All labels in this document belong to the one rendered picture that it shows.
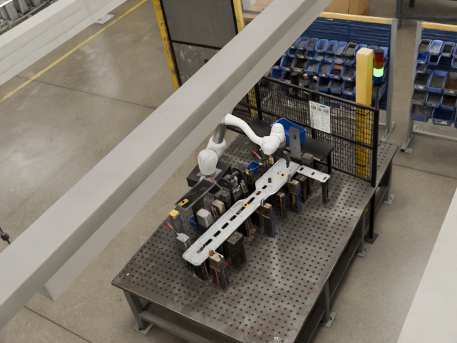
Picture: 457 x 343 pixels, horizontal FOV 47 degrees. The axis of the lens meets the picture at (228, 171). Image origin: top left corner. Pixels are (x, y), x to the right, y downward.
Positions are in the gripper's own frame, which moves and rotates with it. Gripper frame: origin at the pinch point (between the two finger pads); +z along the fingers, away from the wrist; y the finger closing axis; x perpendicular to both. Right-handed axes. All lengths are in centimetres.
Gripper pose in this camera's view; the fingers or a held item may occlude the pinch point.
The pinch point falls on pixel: (281, 163)
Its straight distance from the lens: 457.3
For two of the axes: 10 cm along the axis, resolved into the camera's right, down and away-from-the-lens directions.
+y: 7.6, 3.3, -5.6
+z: 1.5, 7.5, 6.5
